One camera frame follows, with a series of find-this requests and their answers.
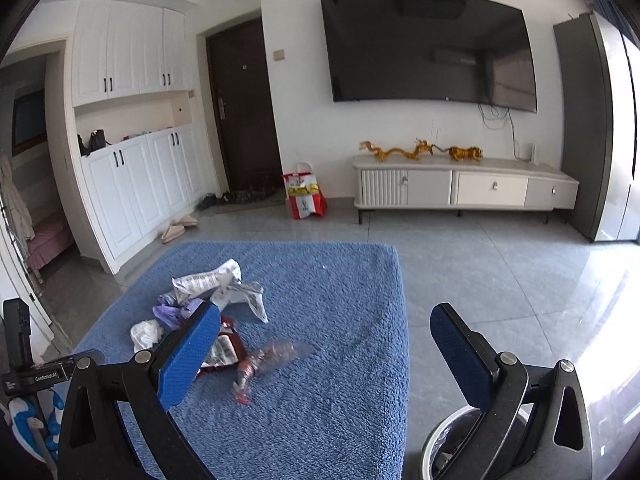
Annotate purple plastic wrapper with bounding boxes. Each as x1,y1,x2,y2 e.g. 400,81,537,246
152,294,204,330

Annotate white printed paper wrapper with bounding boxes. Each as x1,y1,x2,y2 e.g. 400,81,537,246
171,259,268,323

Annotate clear plastic bottle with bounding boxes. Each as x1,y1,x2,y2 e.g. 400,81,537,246
232,341,316,405

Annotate red snack wrapper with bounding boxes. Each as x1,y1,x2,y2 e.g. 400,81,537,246
198,315,247,374

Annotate metal trash can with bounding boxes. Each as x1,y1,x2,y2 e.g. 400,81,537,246
418,404,532,480

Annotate left blue white gloved hand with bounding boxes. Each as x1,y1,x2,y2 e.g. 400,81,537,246
9,389,65,465

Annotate crumpled white tissue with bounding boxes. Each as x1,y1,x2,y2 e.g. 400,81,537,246
129,320,165,353

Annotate pink bed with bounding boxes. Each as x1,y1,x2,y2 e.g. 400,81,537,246
26,210,75,271

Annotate beige slippers pair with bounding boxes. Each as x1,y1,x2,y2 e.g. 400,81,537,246
160,214,198,244

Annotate blue fuzzy table cover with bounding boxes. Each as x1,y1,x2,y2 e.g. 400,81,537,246
78,240,409,479

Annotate black shoes by door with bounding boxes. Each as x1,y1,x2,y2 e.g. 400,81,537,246
196,192,236,211

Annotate white tv cabinet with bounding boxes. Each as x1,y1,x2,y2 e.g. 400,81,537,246
352,155,579,214

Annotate white shoe cabinet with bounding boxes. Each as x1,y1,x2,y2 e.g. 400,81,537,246
70,0,210,274

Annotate golden tiger figurine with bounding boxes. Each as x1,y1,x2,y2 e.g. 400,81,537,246
434,145,483,162

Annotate red white gift bag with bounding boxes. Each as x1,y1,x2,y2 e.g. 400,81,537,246
282,162,326,220

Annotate black handbag on shelf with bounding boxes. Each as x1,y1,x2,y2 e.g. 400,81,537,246
77,129,110,157

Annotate golden dragon figurine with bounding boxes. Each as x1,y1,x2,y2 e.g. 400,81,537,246
359,139,434,162

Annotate dark grey tall cabinet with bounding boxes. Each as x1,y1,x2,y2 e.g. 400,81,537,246
554,12,639,243

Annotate dark brown entrance door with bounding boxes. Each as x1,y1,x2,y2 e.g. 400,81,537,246
206,18,283,195

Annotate wall mounted black television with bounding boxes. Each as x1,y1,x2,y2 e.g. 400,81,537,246
320,0,537,113

